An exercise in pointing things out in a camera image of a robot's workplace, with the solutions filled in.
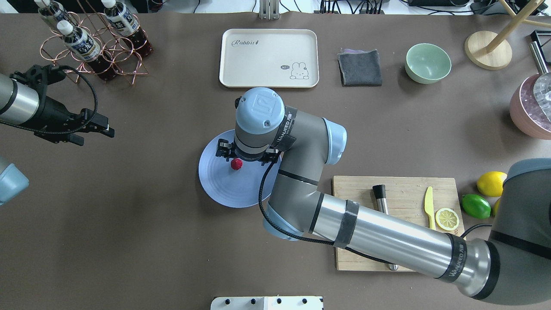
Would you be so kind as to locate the yellow plastic knife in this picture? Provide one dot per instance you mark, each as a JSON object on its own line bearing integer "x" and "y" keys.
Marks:
{"x": 429, "y": 207}

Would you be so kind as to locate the lower whole lemon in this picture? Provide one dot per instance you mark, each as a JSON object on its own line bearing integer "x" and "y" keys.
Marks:
{"x": 495, "y": 207}

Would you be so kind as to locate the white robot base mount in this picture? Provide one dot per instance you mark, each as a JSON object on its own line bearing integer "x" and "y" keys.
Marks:
{"x": 268, "y": 303}

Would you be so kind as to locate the lower right bottle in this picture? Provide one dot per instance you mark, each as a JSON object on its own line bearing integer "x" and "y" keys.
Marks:
{"x": 52, "y": 12}

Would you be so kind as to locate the steel muddler black tip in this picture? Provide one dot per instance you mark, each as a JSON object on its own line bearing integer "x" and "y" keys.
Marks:
{"x": 380, "y": 197}

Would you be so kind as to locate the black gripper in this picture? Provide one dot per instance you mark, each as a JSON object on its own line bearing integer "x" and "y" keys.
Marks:
{"x": 223, "y": 151}

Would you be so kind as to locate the green lime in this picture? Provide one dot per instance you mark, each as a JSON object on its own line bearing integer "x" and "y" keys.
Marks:
{"x": 476, "y": 206}

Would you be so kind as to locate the lower left bottle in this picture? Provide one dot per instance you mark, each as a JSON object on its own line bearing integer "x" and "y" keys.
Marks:
{"x": 127, "y": 27}

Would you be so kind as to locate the cream rabbit tray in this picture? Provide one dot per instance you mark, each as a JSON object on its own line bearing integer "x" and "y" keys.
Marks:
{"x": 273, "y": 58}

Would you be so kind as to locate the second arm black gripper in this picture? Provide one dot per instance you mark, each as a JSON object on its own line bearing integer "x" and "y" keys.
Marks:
{"x": 52, "y": 111}

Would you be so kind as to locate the lemon slice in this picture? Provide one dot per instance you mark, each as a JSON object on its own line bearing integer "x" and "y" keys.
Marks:
{"x": 447, "y": 219}

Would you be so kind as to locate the blue plate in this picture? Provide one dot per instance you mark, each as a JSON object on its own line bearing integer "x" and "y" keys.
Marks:
{"x": 229, "y": 187}

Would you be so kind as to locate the wooden stand round base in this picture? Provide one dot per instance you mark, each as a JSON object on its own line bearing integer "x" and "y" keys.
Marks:
{"x": 491, "y": 51}

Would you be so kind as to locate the grey folded cloth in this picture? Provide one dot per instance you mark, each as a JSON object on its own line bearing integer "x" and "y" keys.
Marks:
{"x": 360, "y": 68}

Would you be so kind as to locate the pink ice bucket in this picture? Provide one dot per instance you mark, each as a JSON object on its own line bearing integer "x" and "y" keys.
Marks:
{"x": 526, "y": 113}

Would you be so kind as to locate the upper whole lemon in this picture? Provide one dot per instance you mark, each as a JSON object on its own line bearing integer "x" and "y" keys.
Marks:
{"x": 491, "y": 183}

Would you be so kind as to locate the red strawberry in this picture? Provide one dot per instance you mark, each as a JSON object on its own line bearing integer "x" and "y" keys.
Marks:
{"x": 236, "y": 164}

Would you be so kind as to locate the whole lemon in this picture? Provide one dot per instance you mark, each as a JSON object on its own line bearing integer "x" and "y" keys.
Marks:
{"x": 491, "y": 183}
{"x": 495, "y": 207}

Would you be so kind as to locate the green bowl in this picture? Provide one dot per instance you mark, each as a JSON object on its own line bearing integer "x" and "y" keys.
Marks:
{"x": 427, "y": 63}

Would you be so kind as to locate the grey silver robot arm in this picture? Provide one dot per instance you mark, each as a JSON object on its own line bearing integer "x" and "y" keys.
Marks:
{"x": 512, "y": 267}

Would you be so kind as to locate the copper wire bottle rack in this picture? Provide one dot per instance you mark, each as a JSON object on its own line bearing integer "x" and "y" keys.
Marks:
{"x": 108, "y": 43}

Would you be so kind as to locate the top bottle in rack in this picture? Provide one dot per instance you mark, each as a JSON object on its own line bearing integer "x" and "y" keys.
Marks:
{"x": 84, "y": 46}

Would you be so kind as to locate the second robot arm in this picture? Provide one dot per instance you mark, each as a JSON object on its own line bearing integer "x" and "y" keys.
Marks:
{"x": 25, "y": 105}

